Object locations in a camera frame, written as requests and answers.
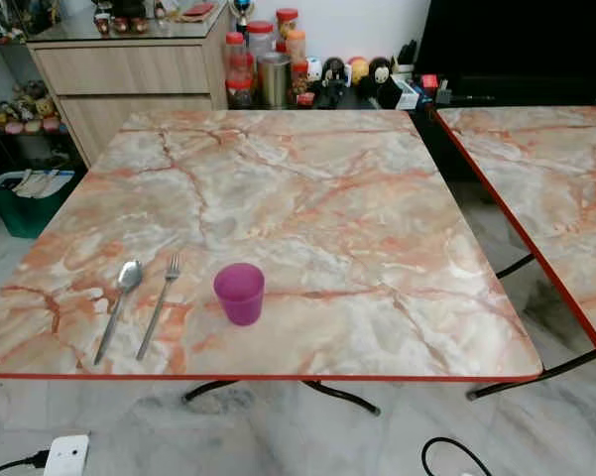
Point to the green plastic bin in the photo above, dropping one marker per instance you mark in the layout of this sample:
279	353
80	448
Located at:
30	216

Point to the white papers in bin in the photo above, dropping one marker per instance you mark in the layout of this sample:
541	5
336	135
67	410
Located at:
35	183

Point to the small plush toy cluster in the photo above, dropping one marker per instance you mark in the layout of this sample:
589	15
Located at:
28	109

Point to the silver metal spoon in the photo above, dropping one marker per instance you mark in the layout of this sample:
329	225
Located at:
130	275

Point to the glass display shelf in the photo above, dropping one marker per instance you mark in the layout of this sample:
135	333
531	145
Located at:
2	55

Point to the silver metal fork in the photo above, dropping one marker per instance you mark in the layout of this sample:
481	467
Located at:
173	268

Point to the light wooden drawer cabinet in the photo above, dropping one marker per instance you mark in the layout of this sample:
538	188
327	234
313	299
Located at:
129	69

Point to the white power adapter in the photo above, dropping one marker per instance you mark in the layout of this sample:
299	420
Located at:
66	456

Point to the purple plastic cup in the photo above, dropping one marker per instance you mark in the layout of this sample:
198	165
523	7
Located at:
239	297

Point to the tall jar with red contents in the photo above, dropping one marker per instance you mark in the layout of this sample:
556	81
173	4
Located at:
238	71

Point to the red flat tray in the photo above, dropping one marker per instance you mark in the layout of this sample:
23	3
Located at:
200	10

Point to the steel cylindrical canister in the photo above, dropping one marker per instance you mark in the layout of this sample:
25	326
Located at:
274	84

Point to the clear jar with red lid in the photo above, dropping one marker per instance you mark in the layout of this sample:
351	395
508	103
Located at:
260	38

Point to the small trophy cup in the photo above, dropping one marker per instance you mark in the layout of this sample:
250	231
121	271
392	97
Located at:
242	8

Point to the small red jar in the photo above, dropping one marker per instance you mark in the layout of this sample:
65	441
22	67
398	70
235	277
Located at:
300	83

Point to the marble pattern folding table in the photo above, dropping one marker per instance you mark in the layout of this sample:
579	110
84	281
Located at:
337	218
545	169

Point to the orange lid plastic jar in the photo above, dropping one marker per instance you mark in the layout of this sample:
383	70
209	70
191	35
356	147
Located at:
296	46

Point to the white dog figurine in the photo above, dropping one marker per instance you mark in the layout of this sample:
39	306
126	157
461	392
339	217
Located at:
313	71

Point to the red lid jar orange contents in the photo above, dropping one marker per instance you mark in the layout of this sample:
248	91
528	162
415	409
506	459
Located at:
287	20

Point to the black round head figurine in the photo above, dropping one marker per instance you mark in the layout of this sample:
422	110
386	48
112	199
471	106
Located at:
333	71

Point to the yellow round figurine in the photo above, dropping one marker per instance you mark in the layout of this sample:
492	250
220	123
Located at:
359	68

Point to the black haired pale figurine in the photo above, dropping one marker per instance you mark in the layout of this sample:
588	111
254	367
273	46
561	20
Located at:
381	71

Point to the white small box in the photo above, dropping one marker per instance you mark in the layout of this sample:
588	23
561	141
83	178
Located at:
407	91

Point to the small red box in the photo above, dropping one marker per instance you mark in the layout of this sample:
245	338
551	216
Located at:
429	82

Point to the black television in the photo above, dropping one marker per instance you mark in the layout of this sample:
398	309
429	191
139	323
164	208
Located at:
516	38

